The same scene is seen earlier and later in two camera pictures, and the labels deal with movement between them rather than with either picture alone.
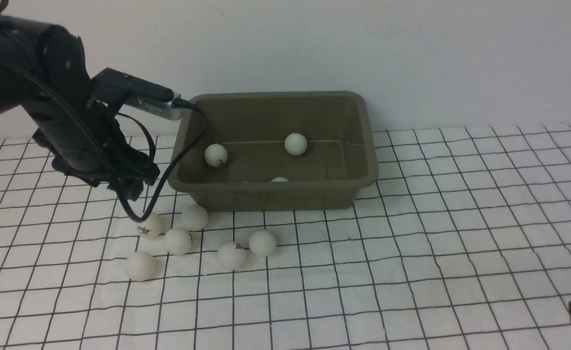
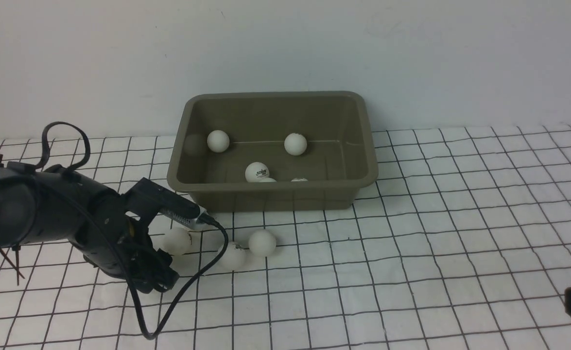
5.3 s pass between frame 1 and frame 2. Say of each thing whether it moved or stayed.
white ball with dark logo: stayed
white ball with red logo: moved
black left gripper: moved
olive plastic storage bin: stayed
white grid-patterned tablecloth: stayed
